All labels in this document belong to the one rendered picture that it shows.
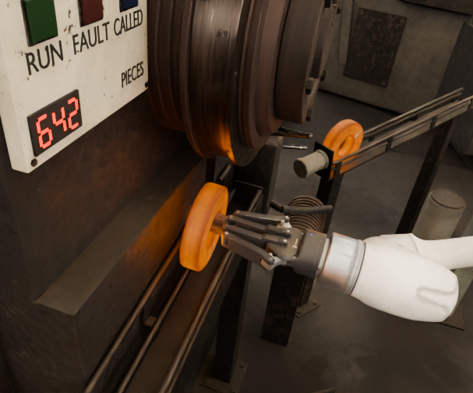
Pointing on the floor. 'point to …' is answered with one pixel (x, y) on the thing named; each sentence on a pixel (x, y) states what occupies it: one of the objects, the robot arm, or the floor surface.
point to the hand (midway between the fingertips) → (206, 219)
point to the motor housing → (289, 279)
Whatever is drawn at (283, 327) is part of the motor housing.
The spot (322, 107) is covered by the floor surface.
